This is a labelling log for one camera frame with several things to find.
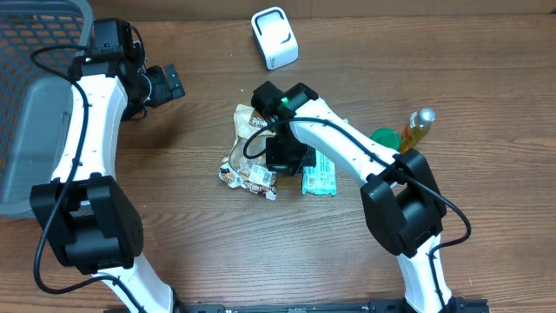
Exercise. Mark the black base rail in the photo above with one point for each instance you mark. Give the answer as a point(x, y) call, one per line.
point(457, 305)

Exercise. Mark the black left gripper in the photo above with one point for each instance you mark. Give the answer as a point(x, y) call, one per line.
point(165, 92)

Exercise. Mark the white black barcode scanner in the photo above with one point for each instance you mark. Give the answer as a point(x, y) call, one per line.
point(274, 37)

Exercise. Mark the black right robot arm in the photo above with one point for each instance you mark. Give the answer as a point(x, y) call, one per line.
point(398, 191)

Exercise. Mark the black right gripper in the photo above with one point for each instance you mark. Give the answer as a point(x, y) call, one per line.
point(278, 163)

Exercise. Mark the brown white snack packet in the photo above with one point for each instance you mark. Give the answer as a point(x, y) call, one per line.
point(236, 170)

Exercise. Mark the yellow dish soap bottle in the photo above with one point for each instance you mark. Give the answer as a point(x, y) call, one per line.
point(419, 124)

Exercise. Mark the teal white wet wipes pack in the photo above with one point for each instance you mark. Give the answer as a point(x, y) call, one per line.
point(319, 180)

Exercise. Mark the green lid white jar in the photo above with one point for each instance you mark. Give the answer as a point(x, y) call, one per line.
point(386, 137)

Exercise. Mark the grey plastic mesh basket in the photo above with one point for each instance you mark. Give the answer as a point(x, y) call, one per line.
point(36, 105)

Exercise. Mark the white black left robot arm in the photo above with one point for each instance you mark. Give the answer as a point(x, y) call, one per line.
point(91, 230)

